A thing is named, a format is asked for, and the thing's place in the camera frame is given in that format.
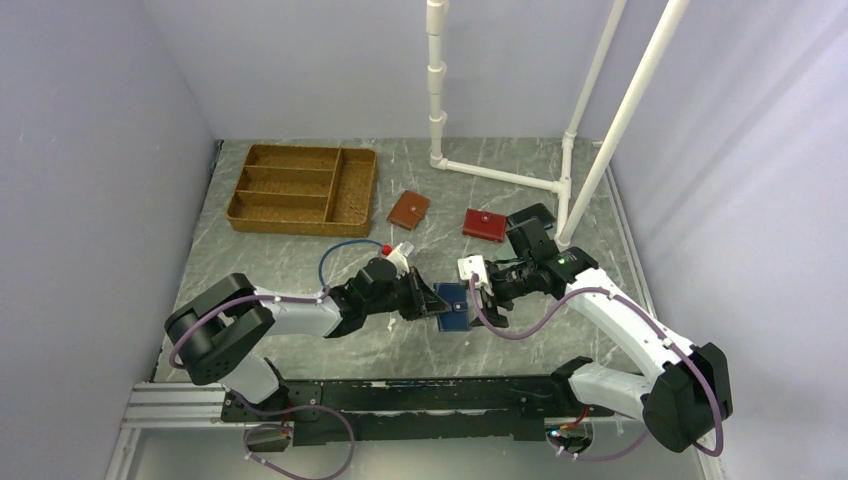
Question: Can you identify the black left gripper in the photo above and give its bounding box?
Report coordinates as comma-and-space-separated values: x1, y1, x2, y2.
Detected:
365, 266, 451, 321

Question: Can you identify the blue leather card holder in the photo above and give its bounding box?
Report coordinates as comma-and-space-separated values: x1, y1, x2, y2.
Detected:
434, 282, 471, 333

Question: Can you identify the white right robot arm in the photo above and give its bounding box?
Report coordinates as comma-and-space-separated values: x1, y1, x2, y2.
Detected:
457, 218, 733, 457

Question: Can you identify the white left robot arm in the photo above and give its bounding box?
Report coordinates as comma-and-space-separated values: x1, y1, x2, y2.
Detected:
164, 257, 451, 420

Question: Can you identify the red leather card holder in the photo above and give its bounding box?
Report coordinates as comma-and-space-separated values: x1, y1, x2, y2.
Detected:
462, 208, 508, 243

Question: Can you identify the brown leather card holder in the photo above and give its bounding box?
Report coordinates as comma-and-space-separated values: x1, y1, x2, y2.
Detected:
387, 190, 430, 230

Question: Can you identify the black leather card holder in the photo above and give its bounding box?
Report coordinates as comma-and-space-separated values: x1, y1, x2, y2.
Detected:
507, 203, 556, 230

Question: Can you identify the wicker cutlery tray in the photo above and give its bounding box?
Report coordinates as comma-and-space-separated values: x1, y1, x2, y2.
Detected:
226, 144, 377, 238

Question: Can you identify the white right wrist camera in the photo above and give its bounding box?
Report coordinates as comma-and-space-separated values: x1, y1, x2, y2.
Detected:
457, 255, 493, 294

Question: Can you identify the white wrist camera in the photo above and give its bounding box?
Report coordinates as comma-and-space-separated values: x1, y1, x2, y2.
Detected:
457, 255, 493, 294
380, 242, 414, 277

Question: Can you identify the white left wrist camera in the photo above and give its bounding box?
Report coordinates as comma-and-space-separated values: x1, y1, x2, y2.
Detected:
380, 242, 414, 277

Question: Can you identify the blue ethernet cable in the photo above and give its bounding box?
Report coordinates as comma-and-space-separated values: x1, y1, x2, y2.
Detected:
317, 238, 386, 287

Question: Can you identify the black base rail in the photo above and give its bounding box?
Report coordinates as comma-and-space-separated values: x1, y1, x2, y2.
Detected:
220, 375, 613, 446

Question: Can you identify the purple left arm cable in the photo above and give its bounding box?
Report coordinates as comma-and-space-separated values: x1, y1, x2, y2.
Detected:
168, 286, 356, 480

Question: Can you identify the white pvc pipe frame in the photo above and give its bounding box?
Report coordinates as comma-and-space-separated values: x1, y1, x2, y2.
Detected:
424, 0, 692, 250

